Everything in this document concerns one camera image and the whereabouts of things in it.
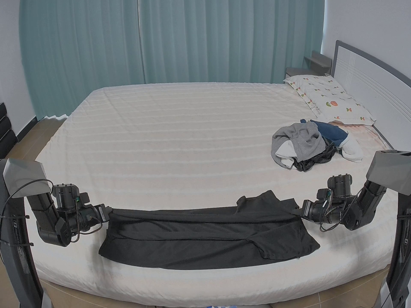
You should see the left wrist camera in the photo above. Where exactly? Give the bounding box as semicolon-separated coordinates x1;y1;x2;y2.
76;191;91;208

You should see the grey bedside table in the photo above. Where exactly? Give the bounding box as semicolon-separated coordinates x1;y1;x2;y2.
285;51;332;78

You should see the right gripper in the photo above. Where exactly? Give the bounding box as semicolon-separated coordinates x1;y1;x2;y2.
300;199;327;225

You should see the blue-green curtain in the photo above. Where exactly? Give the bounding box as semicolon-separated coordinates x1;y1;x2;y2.
20;0;144;121
139;0;325;84

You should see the pile of clothes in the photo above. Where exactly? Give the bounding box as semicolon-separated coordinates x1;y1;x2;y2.
271;118;363;172

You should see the bed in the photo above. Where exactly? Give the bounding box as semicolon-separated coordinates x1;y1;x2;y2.
23;40;411;308

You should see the white printed pillow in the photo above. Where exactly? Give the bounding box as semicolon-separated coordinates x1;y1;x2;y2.
283;74;377;126

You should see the black T-shirt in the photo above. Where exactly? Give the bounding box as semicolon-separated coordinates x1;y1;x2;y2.
98;190;321;271

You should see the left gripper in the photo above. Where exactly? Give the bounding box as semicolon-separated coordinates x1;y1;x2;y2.
84;204;113;231

